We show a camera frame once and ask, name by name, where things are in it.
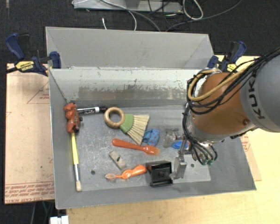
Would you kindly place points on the small blue thing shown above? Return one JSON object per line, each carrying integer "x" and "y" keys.
{"x": 177, "y": 145}

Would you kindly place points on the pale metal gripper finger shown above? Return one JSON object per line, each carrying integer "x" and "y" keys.
{"x": 183, "y": 169}
{"x": 177, "y": 165}

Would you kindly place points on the orange plastic fork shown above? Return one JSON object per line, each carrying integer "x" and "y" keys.
{"x": 130, "y": 145}

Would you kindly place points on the brown cardboard board red print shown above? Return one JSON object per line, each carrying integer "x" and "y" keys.
{"x": 28, "y": 136}

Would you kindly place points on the red-brown toy animal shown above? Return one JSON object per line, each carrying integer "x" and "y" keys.
{"x": 71, "y": 119}

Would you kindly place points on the blue spotted cloth toy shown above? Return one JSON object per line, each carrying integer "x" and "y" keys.
{"x": 152, "y": 136}

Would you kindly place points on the orange toothbrush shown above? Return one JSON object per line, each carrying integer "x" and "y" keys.
{"x": 133, "y": 171}

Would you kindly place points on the clear glass thing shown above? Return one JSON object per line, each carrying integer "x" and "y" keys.
{"x": 169, "y": 139}

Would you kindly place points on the small grey block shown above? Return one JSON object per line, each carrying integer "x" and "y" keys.
{"x": 117, "y": 160}

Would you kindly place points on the black plastic box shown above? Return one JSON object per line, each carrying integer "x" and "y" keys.
{"x": 159, "y": 174}

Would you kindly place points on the black and white marker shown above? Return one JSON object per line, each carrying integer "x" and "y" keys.
{"x": 91, "y": 109}

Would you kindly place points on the grey metal bin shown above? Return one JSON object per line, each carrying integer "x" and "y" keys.
{"x": 130, "y": 55}

